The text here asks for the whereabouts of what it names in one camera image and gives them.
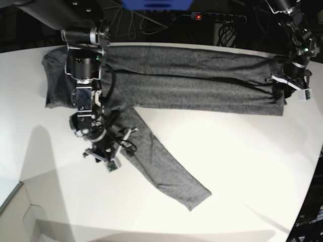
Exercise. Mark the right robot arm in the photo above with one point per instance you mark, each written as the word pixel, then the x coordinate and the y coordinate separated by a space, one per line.
pixel 85 31

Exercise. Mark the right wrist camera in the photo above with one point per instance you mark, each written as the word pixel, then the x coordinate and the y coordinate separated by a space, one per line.
pixel 113 164

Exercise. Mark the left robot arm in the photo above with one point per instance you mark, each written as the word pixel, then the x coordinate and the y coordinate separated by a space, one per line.
pixel 292 10

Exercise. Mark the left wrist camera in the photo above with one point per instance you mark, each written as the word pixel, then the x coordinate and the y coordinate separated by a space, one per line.
pixel 304 94

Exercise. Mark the blue box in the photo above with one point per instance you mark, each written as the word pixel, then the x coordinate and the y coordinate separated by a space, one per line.
pixel 180 5

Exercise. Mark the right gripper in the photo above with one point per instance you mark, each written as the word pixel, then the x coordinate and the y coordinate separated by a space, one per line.
pixel 89 122

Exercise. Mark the grey cardboard box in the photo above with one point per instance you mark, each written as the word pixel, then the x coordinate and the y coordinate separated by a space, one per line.
pixel 22 219

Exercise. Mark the black power strip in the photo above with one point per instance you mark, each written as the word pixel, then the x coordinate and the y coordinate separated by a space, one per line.
pixel 214 17

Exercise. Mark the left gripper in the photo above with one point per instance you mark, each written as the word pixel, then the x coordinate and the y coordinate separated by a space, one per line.
pixel 294 72

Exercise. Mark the grey t-shirt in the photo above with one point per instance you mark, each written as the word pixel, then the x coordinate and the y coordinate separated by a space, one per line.
pixel 192 79

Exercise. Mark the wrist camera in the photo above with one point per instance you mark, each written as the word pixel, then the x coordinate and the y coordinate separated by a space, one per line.
pixel 304 94
pixel 113 164

